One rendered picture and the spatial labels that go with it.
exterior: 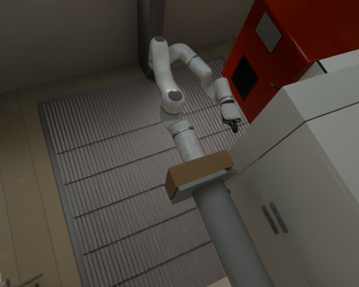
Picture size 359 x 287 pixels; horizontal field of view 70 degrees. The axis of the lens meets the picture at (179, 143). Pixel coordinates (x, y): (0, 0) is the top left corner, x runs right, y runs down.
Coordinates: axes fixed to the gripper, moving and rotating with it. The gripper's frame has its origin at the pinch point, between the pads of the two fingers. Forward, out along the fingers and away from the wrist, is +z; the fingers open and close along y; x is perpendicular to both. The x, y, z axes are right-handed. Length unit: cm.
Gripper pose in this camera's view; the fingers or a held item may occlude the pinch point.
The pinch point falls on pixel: (235, 128)
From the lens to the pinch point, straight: 141.8
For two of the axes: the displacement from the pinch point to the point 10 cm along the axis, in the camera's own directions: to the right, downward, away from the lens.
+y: -9.7, 1.1, -2.1
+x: 1.5, -4.0, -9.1
